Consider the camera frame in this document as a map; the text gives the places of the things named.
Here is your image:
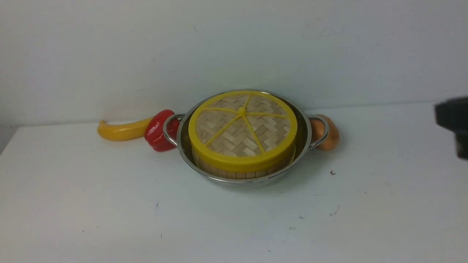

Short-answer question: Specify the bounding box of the brown potato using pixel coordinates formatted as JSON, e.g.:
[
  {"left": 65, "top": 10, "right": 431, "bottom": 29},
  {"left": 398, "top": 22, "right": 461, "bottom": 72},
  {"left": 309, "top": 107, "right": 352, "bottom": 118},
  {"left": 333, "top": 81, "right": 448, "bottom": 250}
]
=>
[{"left": 309, "top": 114, "right": 340, "bottom": 151}]

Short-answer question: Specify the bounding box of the yellow banana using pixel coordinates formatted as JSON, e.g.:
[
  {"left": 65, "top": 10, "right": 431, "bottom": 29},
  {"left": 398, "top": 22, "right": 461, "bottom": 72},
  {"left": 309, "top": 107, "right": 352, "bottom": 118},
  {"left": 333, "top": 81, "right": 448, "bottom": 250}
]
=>
[{"left": 97, "top": 118, "right": 152, "bottom": 141}]

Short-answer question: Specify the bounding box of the stainless steel pot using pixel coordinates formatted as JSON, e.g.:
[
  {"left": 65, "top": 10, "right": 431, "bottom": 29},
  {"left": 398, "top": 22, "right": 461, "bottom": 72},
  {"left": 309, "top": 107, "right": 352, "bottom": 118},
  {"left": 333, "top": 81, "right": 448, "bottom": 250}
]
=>
[{"left": 163, "top": 89, "right": 329, "bottom": 187}]

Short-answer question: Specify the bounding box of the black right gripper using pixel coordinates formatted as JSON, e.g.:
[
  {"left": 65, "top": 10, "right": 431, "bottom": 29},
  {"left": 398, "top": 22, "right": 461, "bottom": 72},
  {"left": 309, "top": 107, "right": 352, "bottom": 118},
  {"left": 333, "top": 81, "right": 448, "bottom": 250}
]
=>
[{"left": 434, "top": 96, "right": 468, "bottom": 160}]

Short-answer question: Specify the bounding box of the bamboo steamer basket yellow rim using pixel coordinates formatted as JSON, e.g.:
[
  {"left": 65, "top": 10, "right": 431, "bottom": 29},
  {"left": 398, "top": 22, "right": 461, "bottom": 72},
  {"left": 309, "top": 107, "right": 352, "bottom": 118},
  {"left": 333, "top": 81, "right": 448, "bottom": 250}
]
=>
[{"left": 192, "top": 150, "right": 295, "bottom": 180}]

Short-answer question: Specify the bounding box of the bamboo steamer lid yellow rim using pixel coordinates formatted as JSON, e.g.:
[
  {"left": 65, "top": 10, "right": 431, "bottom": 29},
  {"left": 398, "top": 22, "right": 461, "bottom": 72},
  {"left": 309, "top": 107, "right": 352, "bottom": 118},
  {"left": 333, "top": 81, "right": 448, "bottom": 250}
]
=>
[{"left": 188, "top": 90, "right": 299, "bottom": 172}]

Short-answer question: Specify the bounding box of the red bell pepper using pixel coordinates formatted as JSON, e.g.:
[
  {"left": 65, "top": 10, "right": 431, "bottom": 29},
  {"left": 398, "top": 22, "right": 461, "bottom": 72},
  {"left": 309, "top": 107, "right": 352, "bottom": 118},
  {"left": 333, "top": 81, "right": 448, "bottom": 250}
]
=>
[{"left": 144, "top": 109, "right": 175, "bottom": 152}]

